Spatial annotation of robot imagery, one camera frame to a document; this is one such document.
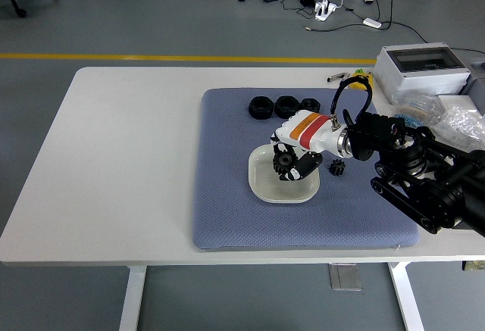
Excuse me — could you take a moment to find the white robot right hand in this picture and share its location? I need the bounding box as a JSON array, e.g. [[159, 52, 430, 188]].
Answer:
[[269, 110, 348, 183]]

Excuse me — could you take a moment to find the large black gear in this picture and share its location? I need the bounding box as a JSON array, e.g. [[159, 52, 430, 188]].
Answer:
[[271, 148, 299, 181]]

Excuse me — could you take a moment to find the small black gear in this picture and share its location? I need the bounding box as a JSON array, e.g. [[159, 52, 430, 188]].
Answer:
[[327, 158, 346, 176]]

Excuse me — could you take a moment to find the small black hex nut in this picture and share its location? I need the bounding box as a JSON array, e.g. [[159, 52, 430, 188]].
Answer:
[[301, 98, 322, 114]]

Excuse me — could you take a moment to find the large black hex nut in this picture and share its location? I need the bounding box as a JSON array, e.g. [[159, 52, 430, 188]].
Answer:
[[248, 95, 273, 120], [274, 95, 300, 120]]

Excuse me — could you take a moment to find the flat white box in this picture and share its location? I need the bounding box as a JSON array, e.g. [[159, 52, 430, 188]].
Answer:
[[437, 94, 482, 114]]

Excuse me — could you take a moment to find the yellow tape measure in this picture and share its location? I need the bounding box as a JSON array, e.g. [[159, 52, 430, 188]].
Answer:
[[350, 73, 374, 92]]

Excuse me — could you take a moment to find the white square dish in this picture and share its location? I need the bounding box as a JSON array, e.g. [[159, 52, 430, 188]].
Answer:
[[247, 143, 321, 206]]

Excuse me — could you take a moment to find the clear bag of blue resistors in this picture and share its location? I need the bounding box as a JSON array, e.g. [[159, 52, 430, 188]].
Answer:
[[390, 94, 443, 123]]

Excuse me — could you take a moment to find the blue-grey textured mat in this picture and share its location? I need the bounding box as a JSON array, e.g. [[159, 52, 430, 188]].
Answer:
[[191, 87, 421, 251]]

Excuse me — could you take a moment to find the white power strip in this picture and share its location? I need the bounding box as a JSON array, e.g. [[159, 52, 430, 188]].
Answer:
[[314, 0, 340, 21]]

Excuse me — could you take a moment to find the clear bag of white parts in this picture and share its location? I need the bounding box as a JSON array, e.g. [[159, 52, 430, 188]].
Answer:
[[431, 105, 485, 150]]

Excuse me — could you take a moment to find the metal floor plate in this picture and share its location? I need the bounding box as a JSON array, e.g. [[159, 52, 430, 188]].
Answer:
[[328, 263, 362, 292]]

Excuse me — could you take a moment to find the grey device casing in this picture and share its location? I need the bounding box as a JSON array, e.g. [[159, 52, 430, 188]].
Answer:
[[464, 60, 485, 97]]

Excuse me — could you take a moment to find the white table leg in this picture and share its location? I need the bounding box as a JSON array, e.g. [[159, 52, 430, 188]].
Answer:
[[119, 266, 149, 331], [388, 262, 425, 331]]

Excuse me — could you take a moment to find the grey electrical enclosure box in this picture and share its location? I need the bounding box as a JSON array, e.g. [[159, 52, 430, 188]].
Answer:
[[373, 42, 471, 105]]

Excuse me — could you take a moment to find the long black floor cable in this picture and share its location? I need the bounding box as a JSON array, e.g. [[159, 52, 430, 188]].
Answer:
[[304, 5, 429, 44]]

